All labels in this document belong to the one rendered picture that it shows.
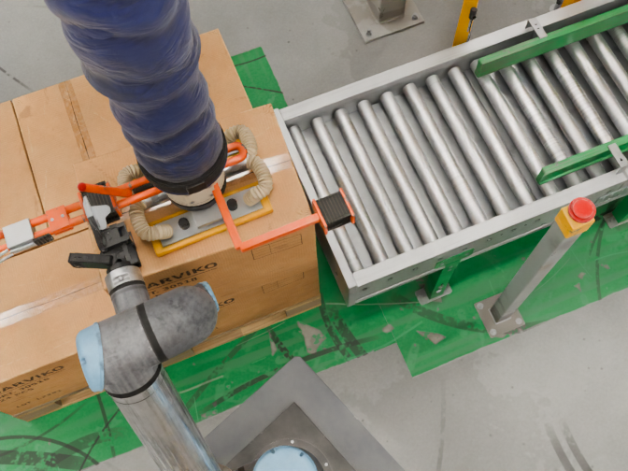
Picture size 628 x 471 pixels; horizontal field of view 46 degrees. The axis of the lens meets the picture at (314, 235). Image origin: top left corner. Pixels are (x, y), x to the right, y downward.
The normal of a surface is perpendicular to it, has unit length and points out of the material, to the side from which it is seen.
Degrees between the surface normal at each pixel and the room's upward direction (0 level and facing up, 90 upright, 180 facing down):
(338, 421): 0
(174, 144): 71
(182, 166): 79
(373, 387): 0
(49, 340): 0
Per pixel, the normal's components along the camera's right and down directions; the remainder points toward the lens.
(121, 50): 0.18, 0.82
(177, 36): 0.82, 0.35
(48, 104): -0.03, -0.37
